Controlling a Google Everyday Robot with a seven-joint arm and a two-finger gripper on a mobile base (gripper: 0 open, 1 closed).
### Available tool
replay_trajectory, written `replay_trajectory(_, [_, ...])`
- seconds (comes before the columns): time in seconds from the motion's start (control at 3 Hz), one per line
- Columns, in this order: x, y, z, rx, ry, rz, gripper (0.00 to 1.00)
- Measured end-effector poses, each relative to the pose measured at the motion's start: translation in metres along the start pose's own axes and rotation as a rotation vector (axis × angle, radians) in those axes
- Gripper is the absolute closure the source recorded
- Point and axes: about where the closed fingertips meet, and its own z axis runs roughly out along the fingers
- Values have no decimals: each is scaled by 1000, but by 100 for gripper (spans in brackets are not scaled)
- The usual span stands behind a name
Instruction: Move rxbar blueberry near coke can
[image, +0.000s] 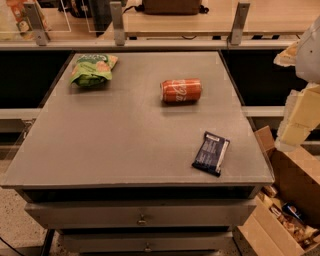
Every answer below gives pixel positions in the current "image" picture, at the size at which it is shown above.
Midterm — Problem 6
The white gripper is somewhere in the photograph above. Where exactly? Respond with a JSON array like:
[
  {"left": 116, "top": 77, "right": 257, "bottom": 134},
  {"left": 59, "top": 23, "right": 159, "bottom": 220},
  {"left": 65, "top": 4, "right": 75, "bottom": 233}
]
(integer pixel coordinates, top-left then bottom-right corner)
[{"left": 273, "top": 16, "right": 320, "bottom": 152}]

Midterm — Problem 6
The dark blue rxbar wrapper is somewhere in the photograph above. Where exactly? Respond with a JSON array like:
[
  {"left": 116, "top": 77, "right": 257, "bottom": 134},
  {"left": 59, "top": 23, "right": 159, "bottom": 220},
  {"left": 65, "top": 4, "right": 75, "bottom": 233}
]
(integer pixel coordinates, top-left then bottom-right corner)
[{"left": 192, "top": 131, "right": 230, "bottom": 177}]

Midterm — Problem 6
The red coke can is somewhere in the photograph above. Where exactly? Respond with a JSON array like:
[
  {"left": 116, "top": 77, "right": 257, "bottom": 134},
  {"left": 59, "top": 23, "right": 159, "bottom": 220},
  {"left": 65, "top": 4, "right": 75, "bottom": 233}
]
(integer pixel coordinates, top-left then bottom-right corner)
[{"left": 160, "top": 78, "right": 202, "bottom": 103}]

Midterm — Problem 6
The blue pepsi can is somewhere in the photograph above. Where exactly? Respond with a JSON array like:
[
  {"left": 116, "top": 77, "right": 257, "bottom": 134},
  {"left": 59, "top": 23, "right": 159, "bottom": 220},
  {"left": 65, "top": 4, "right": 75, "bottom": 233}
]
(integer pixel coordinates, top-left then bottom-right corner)
[{"left": 282, "top": 203, "right": 303, "bottom": 221}]

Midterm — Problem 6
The cardboard box of snacks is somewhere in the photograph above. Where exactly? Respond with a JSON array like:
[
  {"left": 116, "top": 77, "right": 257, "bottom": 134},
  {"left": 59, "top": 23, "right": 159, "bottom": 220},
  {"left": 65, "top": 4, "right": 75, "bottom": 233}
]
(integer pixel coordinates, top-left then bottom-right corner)
[{"left": 235, "top": 126, "right": 320, "bottom": 256}]

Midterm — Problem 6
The brown bag on desk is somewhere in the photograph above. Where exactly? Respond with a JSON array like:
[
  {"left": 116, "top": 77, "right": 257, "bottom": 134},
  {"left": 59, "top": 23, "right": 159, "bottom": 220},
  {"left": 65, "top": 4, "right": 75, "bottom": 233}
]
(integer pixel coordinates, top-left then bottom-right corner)
[{"left": 142, "top": 0, "right": 203, "bottom": 15}]

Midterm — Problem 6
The grey lower drawer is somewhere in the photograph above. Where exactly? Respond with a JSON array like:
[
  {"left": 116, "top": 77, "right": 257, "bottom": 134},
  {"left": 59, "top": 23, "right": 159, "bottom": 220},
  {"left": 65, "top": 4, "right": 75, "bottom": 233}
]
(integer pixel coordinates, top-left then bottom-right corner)
[{"left": 59, "top": 232, "right": 233, "bottom": 253}]

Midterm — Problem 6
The grey drawer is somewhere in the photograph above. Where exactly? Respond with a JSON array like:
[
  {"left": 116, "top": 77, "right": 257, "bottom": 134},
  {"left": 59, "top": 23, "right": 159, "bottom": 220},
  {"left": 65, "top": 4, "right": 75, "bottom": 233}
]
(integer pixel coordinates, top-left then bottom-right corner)
[
  {"left": 25, "top": 199, "right": 256, "bottom": 230},
  {"left": 59, "top": 232, "right": 233, "bottom": 253}
]

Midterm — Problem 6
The green chip bag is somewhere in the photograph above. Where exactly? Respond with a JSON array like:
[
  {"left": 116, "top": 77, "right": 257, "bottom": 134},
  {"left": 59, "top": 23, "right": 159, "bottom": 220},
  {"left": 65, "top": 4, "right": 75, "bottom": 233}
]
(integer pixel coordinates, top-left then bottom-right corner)
[{"left": 70, "top": 54, "right": 118, "bottom": 87}]

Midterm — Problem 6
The grey upper drawer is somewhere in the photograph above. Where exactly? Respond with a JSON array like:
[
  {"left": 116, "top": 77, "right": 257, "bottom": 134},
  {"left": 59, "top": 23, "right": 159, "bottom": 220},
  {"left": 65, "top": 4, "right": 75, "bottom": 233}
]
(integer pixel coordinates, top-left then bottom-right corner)
[{"left": 25, "top": 199, "right": 256, "bottom": 230}]

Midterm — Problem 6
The orange snack package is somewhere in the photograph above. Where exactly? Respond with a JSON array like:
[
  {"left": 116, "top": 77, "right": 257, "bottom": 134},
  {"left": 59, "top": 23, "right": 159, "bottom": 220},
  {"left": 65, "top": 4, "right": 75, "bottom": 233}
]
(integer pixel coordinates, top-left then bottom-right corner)
[{"left": 5, "top": 0, "right": 47, "bottom": 33}]

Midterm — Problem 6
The right metal bracket post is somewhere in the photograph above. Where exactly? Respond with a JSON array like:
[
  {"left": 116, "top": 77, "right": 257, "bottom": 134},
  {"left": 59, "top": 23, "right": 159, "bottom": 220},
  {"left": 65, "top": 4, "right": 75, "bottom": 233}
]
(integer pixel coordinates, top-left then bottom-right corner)
[{"left": 229, "top": 2, "right": 250, "bottom": 45}]

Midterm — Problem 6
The metal bracket post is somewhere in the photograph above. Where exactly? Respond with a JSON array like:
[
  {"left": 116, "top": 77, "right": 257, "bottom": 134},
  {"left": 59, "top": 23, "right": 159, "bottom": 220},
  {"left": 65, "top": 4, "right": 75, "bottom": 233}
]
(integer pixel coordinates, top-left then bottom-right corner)
[
  {"left": 229, "top": 2, "right": 250, "bottom": 45},
  {"left": 24, "top": 2, "right": 49, "bottom": 46},
  {"left": 110, "top": 1, "right": 126, "bottom": 46}
]

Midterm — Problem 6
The middle metal bracket post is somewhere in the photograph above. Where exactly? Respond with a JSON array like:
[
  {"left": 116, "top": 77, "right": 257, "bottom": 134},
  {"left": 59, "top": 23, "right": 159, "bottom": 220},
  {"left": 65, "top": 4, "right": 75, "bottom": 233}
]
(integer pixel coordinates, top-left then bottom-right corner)
[{"left": 110, "top": 1, "right": 126, "bottom": 46}]

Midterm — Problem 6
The left metal bracket post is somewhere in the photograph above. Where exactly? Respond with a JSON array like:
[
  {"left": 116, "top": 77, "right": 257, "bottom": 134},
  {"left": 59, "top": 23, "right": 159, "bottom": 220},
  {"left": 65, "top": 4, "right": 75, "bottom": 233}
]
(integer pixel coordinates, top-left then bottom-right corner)
[{"left": 24, "top": 2, "right": 49, "bottom": 46}]

